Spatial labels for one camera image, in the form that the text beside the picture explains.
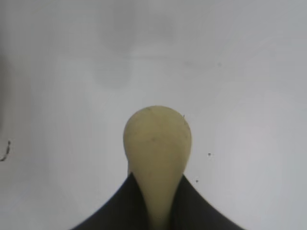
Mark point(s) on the pale yellow egg yolk pastry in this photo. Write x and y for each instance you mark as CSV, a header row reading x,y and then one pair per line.
x,y
157,148

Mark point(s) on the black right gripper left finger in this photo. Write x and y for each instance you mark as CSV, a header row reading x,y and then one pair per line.
x,y
120,208

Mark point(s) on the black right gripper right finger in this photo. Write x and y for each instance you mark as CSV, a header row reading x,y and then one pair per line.
x,y
199,210

